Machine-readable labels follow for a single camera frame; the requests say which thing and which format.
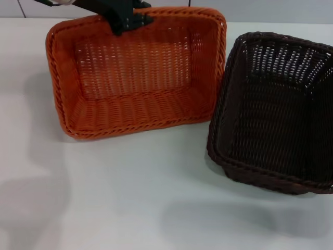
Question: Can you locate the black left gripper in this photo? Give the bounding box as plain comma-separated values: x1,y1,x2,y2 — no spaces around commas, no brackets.
111,0,157,36

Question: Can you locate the dark brown woven plastic basket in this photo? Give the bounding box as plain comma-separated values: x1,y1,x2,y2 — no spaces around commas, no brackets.
206,31,333,195

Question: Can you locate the orange woven plastic basket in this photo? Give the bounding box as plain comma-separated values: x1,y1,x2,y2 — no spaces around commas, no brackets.
45,7,226,141

